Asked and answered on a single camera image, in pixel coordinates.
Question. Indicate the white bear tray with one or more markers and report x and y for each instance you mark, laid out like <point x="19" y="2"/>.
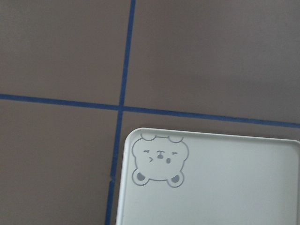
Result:
<point x="173" y="177"/>

